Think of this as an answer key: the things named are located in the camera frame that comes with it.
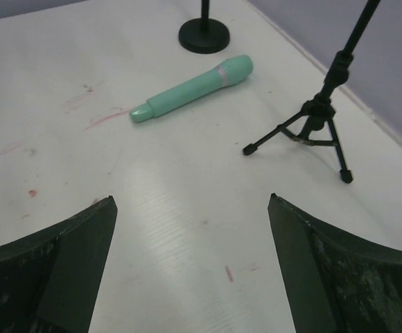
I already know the black tripod shock mount stand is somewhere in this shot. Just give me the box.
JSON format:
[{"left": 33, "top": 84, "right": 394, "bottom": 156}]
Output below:
[{"left": 243, "top": 0, "right": 381, "bottom": 184}]

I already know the mint green microphone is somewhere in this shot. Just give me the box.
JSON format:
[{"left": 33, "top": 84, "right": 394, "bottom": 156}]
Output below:
[{"left": 130, "top": 55, "right": 254, "bottom": 123}]

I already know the short black round-base stand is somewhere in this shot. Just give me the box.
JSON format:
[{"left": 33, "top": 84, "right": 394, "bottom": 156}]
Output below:
[{"left": 178, "top": 0, "right": 230, "bottom": 54}]

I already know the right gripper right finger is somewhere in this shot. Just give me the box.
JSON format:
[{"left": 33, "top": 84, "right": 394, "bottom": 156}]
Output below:
[{"left": 268, "top": 194, "right": 402, "bottom": 333}]

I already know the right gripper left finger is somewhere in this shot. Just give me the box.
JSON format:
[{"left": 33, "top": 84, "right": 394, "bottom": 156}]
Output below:
[{"left": 0, "top": 196, "right": 118, "bottom": 332}]

